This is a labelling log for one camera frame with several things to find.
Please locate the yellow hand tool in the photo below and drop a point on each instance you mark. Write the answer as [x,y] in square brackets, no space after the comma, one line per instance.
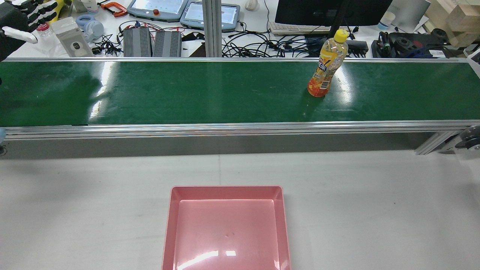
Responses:
[62,7]

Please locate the large black monitor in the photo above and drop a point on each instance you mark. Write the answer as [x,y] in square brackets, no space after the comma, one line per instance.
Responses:
[307,11]

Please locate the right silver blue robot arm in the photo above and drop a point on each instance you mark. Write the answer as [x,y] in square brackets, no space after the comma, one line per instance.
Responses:
[472,137]

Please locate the white jar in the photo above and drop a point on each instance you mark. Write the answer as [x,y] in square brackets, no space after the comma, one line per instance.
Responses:
[90,5]

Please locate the gray clear pouch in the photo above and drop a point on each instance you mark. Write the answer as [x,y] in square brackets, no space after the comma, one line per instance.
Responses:
[73,41]

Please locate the aluminium extrusion post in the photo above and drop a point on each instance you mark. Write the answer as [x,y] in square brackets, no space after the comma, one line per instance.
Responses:
[212,26]

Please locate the clear bottle red cap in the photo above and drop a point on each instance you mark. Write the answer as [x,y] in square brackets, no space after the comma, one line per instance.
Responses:
[45,35]

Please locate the light blue headphones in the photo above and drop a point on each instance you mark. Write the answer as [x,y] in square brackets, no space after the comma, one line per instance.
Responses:
[92,26]

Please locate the white computer mouse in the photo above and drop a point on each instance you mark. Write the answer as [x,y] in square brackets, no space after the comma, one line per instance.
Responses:
[252,4]

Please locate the black robot equipment pile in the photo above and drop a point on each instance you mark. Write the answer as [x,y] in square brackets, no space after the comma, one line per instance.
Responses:
[408,43]

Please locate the tan cardboard boxes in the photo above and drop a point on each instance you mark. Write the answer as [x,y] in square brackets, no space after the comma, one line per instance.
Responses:
[461,18]

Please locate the black power adapter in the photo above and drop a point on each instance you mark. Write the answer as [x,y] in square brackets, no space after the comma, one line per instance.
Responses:
[357,47]

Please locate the gray finned power supply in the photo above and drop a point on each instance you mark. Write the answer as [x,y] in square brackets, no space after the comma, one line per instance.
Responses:
[137,42]
[167,43]

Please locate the green conveyor belt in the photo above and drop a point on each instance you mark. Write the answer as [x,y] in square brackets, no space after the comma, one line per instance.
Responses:
[187,93]

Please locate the white blue paper cup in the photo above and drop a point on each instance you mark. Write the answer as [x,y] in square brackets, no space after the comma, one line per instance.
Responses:
[386,20]

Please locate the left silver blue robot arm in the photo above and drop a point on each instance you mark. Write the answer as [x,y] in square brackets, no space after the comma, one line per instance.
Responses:
[2,135]

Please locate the pink plastic basket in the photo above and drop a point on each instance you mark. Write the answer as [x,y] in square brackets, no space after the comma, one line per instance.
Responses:
[225,232]

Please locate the orange juice bottle yellow cap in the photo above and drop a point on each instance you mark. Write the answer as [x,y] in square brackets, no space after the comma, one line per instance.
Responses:
[328,63]

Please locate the gray flat panel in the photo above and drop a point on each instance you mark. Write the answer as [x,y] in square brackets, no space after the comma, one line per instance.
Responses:
[410,11]

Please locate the gray teach pendant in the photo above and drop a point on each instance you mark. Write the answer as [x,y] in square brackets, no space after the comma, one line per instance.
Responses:
[230,15]
[157,7]

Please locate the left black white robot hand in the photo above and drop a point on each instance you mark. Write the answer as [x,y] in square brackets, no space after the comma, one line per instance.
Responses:
[15,18]

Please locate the white keyboard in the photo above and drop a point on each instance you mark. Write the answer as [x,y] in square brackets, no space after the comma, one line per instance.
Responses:
[296,29]

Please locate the black mounting pole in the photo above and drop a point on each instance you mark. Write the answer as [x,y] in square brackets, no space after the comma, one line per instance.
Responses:
[339,18]

